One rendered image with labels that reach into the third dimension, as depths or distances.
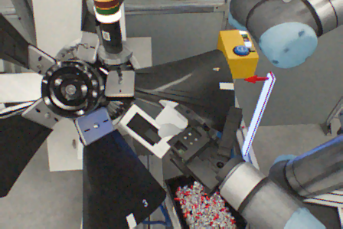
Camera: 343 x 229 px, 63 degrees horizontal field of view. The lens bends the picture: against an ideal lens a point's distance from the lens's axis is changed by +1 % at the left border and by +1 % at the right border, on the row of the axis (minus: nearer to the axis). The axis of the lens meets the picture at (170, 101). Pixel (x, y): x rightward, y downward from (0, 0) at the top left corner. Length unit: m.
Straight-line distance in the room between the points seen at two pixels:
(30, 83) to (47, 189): 1.21
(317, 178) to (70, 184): 1.58
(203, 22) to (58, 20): 0.72
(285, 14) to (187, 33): 0.96
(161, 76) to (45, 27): 0.42
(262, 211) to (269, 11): 0.31
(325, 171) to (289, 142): 1.62
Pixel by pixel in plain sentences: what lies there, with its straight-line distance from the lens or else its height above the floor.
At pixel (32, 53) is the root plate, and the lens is 0.68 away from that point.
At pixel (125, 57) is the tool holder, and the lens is 0.56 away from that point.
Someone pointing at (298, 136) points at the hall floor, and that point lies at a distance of 2.19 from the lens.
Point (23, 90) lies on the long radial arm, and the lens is 0.82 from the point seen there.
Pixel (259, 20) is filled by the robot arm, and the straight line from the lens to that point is 0.50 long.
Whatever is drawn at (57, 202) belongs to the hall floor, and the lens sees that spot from 1.88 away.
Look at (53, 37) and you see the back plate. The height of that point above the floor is 1.15.
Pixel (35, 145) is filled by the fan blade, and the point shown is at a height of 1.06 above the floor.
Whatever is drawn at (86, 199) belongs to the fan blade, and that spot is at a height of 1.03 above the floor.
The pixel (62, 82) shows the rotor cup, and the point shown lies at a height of 1.23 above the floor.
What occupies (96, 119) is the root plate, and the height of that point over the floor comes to 1.12.
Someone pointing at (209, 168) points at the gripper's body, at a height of 1.19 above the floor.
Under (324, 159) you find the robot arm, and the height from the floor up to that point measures 1.23.
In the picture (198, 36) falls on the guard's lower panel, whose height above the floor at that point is 0.83.
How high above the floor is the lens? 1.62
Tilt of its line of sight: 47 degrees down
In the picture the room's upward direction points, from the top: straight up
